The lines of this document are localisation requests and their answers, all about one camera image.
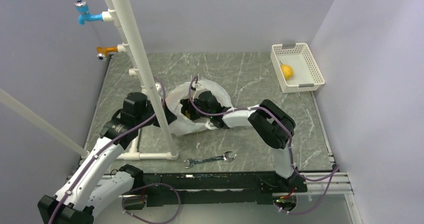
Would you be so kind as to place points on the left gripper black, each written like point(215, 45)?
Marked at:
point(170, 117)

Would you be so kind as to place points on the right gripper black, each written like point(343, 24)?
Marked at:
point(186, 104)

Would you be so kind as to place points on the translucent white plastic bag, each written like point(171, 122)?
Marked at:
point(182, 125)

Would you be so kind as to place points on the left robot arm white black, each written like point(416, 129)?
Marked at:
point(82, 198)

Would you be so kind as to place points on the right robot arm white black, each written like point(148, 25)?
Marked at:
point(272, 124)

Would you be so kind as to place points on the silver open-end wrench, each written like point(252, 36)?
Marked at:
point(228, 156)

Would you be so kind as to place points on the orange plastic faucet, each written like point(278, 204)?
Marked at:
point(103, 52)

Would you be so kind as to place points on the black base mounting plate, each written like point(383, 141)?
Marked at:
point(260, 187)

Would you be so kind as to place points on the white perforated plastic basket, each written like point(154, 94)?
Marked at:
point(307, 76)

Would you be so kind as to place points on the blue plastic faucet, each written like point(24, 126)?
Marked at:
point(84, 13)

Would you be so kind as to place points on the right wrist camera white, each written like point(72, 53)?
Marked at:
point(196, 86)

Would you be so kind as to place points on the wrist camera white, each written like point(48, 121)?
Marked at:
point(196, 86)
point(159, 87)

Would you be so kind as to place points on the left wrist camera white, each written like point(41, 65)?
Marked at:
point(159, 87)

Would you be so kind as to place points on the white PVC pipe frame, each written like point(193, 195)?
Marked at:
point(121, 14)

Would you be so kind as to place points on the aluminium rail frame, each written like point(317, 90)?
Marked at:
point(318, 183)

